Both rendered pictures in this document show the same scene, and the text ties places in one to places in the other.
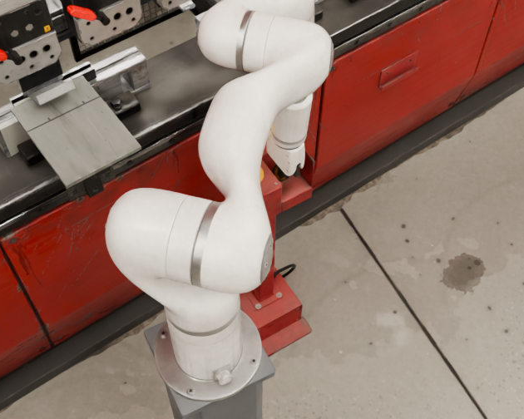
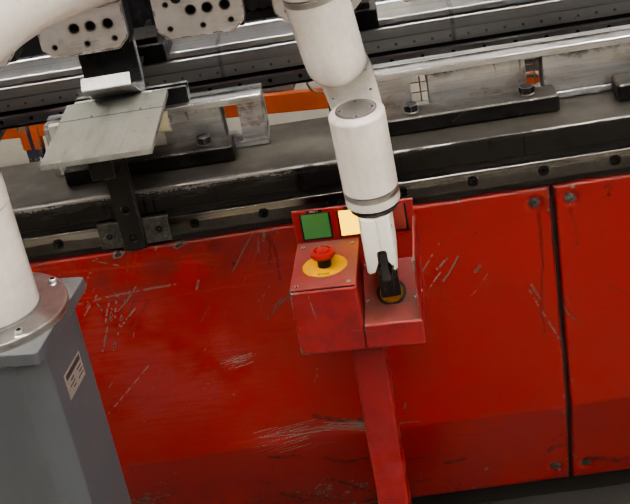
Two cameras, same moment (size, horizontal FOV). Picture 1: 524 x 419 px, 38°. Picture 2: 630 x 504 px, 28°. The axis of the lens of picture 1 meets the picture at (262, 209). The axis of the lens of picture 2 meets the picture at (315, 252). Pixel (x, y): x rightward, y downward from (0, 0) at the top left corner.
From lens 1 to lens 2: 1.25 m
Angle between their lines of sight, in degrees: 40
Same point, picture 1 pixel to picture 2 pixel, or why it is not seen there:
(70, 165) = (63, 151)
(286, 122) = (340, 154)
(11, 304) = not seen: hidden behind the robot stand
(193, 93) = (310, 155)
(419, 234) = not seen: outside the picture
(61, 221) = (90, 280)
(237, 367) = not seen: outside the picture
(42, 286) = not seen: hidden behind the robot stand
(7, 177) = (38, 190)
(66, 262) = (99, 361)
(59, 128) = (91, 124)
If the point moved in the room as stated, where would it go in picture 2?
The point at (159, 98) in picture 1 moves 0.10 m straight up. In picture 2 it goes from (266, 154) to (256, 100)
